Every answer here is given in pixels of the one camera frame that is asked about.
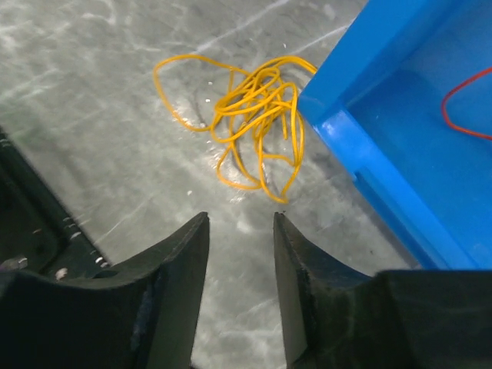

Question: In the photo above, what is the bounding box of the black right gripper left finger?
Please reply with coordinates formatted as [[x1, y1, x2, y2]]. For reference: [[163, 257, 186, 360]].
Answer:
[[1, 212, 210, 368]]

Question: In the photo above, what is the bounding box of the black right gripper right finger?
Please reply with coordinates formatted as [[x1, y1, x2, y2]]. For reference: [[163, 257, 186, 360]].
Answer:
[[274, 213, 491, 368]]

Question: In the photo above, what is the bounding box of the yellow cable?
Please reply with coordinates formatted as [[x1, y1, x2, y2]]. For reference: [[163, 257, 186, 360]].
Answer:
[[152, 54, 318, 204]]

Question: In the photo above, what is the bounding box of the orange cable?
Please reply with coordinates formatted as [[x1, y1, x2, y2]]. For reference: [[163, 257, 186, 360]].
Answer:
[[440, 66, 492, 141]]

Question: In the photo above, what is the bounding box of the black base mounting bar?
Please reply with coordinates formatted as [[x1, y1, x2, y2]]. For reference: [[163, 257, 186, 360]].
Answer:
[[1, 131, 111, 281]]

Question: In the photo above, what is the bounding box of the blue plastic three-compartment bin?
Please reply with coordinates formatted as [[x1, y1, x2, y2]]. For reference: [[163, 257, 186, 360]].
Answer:
[[298, 1, 491, 270]]

